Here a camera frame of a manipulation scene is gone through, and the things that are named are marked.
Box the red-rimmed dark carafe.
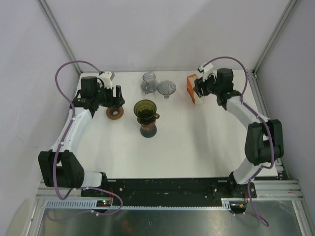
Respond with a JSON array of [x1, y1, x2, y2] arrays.
[[140, 122, 157, 138]]

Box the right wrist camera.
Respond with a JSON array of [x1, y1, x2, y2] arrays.
[[197, 62, 214, 81]]

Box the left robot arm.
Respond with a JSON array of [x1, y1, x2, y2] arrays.
[[38, 72, 125, 197]]

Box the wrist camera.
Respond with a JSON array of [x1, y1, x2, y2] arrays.
[[98, 71, 115, 89], [197, 62, 214, 81]]

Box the olive green dripper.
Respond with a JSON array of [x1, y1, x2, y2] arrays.
[[133, 99, 160, 126]]

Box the grey cable duct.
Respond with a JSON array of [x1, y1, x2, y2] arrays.
[[44, 200, 231, 210]]

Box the clear grey ribbed dripper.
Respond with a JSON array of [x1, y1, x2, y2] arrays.
[[157, 80, 177, 99]]

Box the brown wooden ring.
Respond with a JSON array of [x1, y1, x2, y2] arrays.
[[105, 105, 125, 120]]

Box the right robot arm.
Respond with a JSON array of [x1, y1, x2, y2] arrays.
[[193, 68, 284, 197]]

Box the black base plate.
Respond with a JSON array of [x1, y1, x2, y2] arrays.
[[81, 177, 258, 207]]

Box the clear grey glass carafe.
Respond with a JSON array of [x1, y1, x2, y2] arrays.
[[141, 72, 158, 94]]

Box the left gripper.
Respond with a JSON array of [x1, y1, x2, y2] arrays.
[[94, 83, 125, 109]]

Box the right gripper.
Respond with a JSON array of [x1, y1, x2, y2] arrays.
[[193, 71, 222, 98]]

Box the orange coffee filter box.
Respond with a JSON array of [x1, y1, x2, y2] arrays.
[[187, 74, 204, 106]]

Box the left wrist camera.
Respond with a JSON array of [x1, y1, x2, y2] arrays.
[[98, 71, 115, 89]]

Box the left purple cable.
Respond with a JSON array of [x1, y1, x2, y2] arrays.
[[47, 60, 124, 221]]

